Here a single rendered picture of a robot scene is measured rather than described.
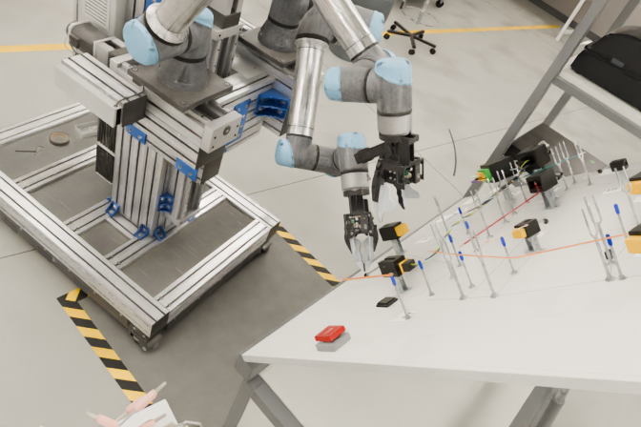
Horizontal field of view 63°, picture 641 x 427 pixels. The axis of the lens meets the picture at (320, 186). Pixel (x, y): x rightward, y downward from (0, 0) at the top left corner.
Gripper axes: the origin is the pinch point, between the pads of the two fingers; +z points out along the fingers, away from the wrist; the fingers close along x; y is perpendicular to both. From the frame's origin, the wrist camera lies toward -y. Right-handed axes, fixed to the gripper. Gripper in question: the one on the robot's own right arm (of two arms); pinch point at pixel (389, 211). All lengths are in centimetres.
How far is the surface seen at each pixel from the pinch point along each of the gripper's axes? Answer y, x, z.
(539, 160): 1, 73, 11
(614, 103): 13, 98, -4
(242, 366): -20, -35, 36
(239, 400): -23, -35, 49
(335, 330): 5.1, -24.7, 17.0
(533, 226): 24.6, 21.8, 5.2
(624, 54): 12, 103, -19
